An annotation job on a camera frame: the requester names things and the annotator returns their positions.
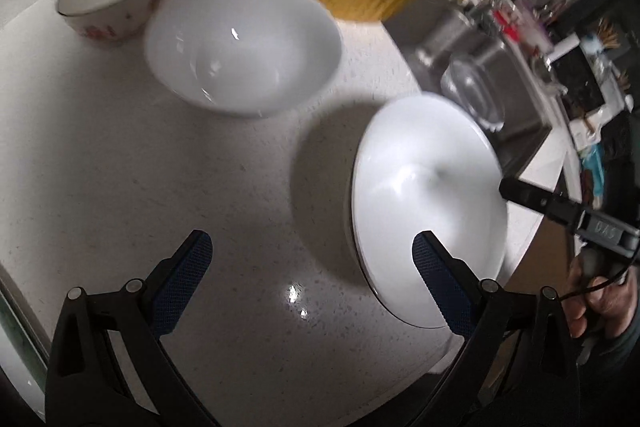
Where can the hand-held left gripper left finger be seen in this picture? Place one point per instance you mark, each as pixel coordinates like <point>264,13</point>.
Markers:
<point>185,277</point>

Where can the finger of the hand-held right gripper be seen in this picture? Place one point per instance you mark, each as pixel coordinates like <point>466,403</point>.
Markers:
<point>540,202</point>

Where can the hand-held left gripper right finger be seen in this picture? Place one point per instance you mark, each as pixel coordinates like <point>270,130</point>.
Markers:
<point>442,282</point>

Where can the white bowl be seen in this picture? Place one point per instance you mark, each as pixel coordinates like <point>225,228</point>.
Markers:
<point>240,52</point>
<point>425,147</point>

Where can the person's right forearm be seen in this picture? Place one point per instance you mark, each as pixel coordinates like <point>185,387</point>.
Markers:
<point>615,357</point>

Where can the person's right hand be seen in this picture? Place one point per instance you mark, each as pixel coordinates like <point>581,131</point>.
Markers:
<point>615,307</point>

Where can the clear glass bowl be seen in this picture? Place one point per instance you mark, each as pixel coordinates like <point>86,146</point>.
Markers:
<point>472,92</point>

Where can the white microwave oven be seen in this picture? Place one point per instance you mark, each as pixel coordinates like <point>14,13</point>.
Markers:
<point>585,77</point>

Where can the chopstick holder with chopsticks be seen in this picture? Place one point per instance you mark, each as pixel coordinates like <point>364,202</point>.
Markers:
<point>602,39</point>

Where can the stainless steel sink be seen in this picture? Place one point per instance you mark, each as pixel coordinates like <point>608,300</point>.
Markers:
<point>440,37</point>

